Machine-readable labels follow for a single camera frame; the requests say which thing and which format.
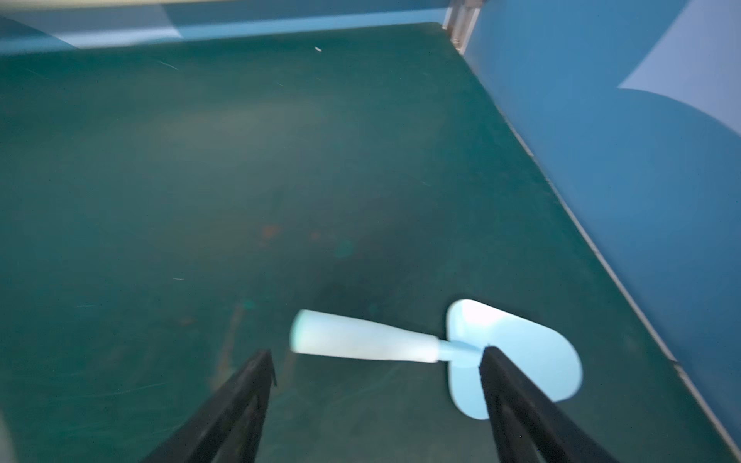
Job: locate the light blue toy spatula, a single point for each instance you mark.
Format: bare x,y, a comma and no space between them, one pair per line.
545,356

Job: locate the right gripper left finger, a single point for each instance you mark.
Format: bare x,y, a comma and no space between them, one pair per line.
228,426

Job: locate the right aluminium frame post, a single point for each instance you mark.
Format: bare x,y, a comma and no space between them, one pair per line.
460,21

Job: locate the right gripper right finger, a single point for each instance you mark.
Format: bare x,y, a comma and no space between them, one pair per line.
526,425

